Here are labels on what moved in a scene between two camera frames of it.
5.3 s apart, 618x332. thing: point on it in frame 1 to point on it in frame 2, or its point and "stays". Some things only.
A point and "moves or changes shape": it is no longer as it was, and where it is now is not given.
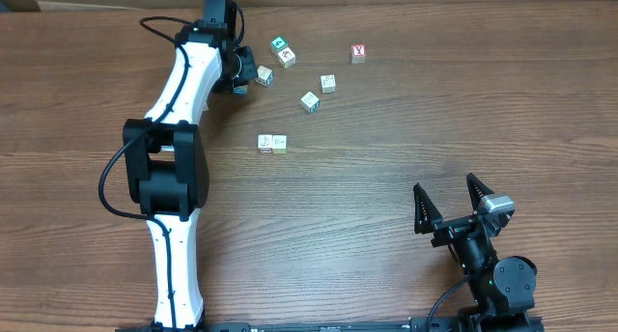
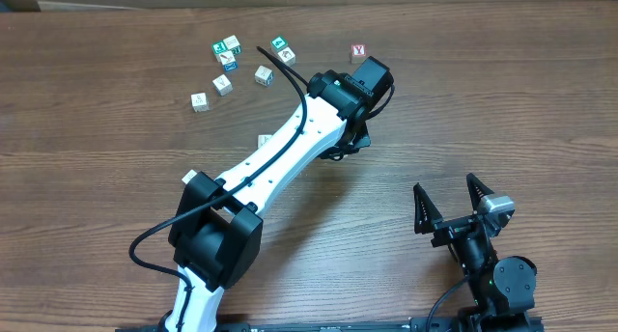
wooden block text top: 241,89 moves or changes shape
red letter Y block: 358,53 stays
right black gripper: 430,219 stays
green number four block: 278,43 stays
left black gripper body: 246,67 to 348,141
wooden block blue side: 265,76 stays
